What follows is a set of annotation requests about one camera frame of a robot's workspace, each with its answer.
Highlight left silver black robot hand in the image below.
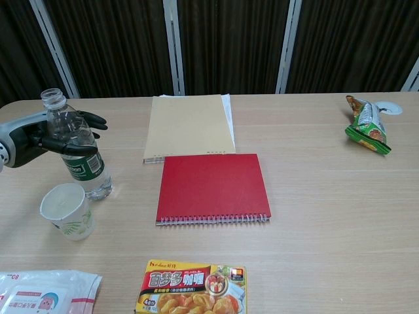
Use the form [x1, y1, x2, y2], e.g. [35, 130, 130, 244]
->
[0, 110, 109, 171]

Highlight clear plastic water bottle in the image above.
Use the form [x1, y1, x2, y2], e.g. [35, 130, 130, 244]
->
[40, 87, 114, 201]

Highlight white paper cup green print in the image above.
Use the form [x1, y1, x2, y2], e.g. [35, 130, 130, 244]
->
[39, 183, 96, 241]

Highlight black pleated screen panel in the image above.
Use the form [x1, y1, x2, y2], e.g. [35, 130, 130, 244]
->
[176, 0, 292, 96]
[0, 0, 71, 109]
[42, 0, 171, 98]
[286, 0, 419, 94]

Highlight white pink wet wipes pack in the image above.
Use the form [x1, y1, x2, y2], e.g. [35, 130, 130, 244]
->
[0, 270, 103, 314]

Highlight tan cover notebook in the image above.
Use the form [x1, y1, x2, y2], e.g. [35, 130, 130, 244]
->
[142, 94, 237, 165]

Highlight red spiral notebook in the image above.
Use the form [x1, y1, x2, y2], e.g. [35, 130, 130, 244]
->
[155, 152, 272, 228]

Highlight yellow curry box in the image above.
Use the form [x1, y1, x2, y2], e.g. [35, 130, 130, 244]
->
[134, 260, 249, 314]

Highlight white paper sheets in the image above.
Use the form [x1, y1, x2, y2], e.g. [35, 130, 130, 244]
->
[159, 93, 237, 150]

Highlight green snack bag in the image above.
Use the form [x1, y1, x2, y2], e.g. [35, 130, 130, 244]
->
[344, 95, 392, 156]

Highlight grey screen frame post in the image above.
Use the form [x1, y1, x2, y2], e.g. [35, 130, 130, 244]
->
[401, 55, 419, 92]
[162, 0, 187, 96]
[28, 0, 81, 99]
[274, 0, 302, 95]

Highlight white round cable grommet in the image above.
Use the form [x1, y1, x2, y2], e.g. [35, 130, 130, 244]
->
[373, 101, 403, 116]

